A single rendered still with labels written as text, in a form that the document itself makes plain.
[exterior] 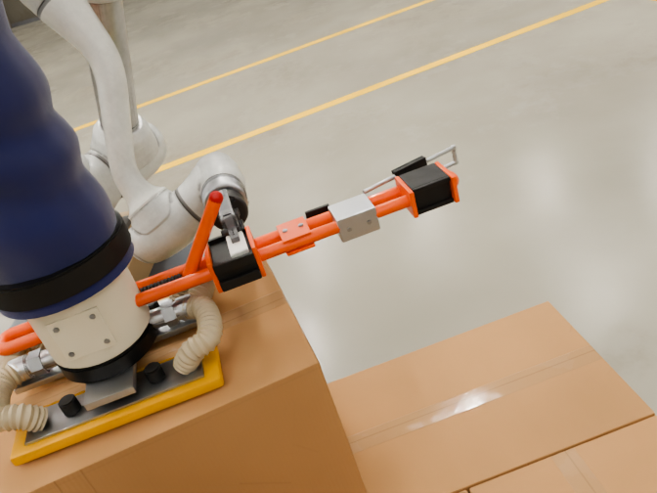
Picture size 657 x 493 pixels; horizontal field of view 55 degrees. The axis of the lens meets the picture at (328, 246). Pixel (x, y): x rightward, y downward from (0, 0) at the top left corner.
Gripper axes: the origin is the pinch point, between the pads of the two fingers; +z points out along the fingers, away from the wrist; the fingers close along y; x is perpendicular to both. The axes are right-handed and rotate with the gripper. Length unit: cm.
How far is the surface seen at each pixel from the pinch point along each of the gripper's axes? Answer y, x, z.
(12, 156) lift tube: -30.7, 21.7, 8.8
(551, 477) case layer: 53, -39, 25
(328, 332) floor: 108, -16, -105
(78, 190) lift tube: -21.9, 17.5, 4.4
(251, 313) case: 13.4, 2.4, -2.3
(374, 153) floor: 108, -85, -247
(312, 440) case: 28.8, -0.1, 17.1
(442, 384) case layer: 53, -30, -6
